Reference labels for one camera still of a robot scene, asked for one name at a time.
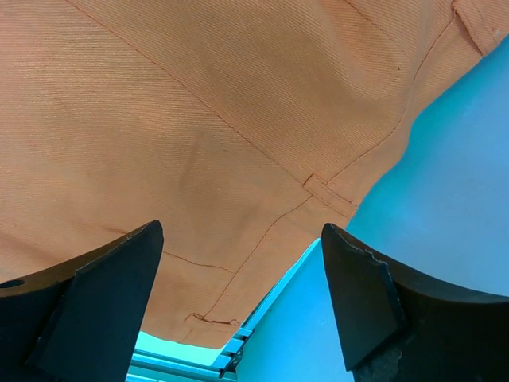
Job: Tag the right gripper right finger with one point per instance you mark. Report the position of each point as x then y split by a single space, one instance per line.
396 323

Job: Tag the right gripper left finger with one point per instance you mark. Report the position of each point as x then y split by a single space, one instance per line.
79 320

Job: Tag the orange trousers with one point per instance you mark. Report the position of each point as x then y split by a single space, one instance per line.
242 126

